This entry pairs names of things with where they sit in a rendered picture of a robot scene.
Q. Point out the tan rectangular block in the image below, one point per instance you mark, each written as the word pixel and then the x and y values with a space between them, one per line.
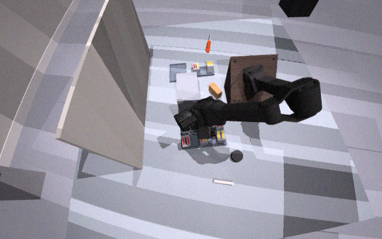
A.
pixel 215 90

